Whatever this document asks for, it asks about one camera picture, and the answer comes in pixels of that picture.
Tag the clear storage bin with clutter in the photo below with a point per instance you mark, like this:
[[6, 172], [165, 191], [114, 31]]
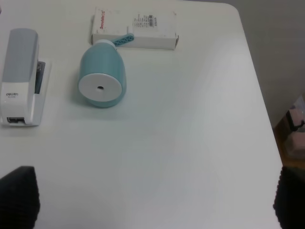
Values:
[[290, 135]]

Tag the white cardboard box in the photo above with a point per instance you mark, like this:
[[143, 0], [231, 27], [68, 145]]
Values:
[[151, 29]]

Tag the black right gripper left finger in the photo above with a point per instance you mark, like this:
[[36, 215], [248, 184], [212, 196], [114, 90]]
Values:
[[19, 199]]

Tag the teal pencil sharpener with crank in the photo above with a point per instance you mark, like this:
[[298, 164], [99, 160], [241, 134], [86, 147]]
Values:
[[102, 76]]

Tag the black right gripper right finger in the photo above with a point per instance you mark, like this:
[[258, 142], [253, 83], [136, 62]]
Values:
[[289, 202]]

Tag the white grey stapler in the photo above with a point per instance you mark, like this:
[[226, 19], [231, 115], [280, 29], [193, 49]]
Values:
[[24, 81]]

